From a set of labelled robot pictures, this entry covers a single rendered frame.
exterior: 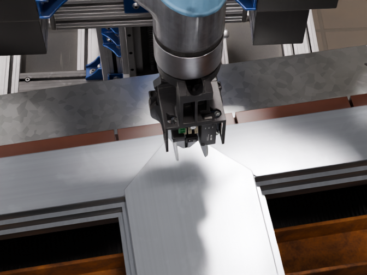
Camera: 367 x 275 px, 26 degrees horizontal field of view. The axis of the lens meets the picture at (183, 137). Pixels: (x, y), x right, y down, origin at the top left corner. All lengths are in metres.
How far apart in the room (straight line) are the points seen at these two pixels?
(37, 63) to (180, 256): 1.11
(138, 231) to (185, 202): 0.08
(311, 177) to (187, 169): 0.17
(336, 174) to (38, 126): 0.53
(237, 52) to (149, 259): 1.09
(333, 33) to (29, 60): 0.90
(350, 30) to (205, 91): 1.60
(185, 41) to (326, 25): 1.64
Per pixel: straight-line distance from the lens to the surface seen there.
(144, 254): 1.05
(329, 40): 2.39
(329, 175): 1.14
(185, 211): 1.08
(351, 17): 2.46
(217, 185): 1.10
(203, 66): 0.84
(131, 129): 1.19
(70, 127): 1.38
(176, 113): 0.91
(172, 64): 0.83
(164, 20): 0.79
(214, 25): 0.79
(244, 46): 2.07
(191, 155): 1.12
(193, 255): 1.05
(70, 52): 2.08
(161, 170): 1.11
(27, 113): 1.40
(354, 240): 1.29
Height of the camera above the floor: 1.82
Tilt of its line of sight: 58 degrees down
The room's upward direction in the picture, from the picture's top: straight up
